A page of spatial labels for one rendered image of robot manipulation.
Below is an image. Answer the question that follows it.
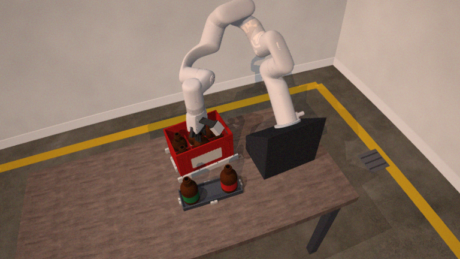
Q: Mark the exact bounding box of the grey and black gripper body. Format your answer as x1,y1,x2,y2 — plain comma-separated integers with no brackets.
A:
186,108,208,134

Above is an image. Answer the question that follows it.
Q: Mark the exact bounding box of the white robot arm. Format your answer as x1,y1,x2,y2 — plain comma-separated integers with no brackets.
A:
179,0,304,128

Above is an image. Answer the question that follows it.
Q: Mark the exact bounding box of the red crate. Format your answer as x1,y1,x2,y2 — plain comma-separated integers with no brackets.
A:
163,110,234,177

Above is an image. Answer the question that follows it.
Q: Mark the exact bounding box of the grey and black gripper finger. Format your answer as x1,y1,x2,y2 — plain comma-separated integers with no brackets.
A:
200,125,207,136
189,127,202,142

